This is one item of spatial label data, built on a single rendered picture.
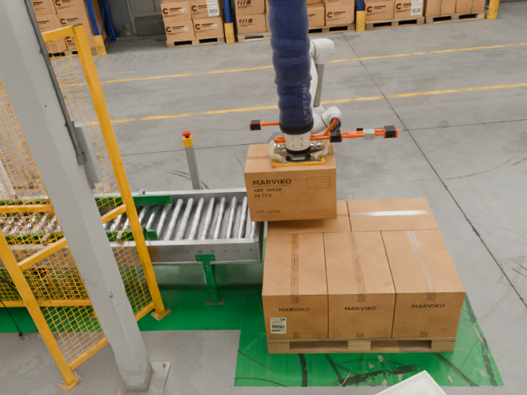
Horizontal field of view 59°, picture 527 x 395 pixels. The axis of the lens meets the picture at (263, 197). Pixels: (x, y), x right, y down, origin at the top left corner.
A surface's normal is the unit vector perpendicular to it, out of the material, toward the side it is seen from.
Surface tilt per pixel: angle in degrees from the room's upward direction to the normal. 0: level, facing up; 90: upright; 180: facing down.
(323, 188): 90
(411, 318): 90
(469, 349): 0
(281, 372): 0
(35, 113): 90
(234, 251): 90
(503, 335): 0
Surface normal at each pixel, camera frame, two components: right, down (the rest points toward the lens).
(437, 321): -0.05, 0.55
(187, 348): -0.08, -0.83
